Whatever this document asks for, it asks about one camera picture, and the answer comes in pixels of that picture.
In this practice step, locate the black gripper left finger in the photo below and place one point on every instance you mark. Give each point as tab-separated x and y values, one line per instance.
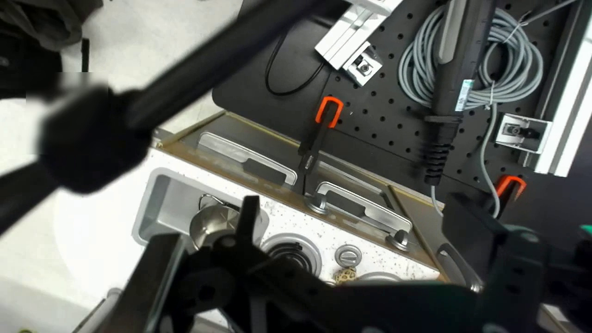
209	288

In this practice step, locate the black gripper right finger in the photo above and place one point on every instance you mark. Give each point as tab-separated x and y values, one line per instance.
524	270

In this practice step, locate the silver pot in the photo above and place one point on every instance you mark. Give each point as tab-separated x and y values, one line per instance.
209	224

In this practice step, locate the black toy stove burner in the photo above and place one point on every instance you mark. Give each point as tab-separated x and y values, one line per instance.
378	277
291	251

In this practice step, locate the grey toy sink basin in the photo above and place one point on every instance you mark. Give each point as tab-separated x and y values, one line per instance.
167	205

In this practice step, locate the silver stove knob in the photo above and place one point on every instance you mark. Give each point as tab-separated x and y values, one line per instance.
348	253

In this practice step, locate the orange and black clamp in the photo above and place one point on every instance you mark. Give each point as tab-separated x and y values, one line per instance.
320	131
509	187

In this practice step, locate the aluminium extrusion bar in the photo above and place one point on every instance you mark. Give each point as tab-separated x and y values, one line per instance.
566	103
354	33

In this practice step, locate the black perforated table board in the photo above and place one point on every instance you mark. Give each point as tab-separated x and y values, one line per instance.
381	116

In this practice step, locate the black bag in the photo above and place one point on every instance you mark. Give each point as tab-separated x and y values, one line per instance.
28	48

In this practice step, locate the toy kitchen with yellow frame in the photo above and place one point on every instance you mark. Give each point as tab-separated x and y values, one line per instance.
344	237

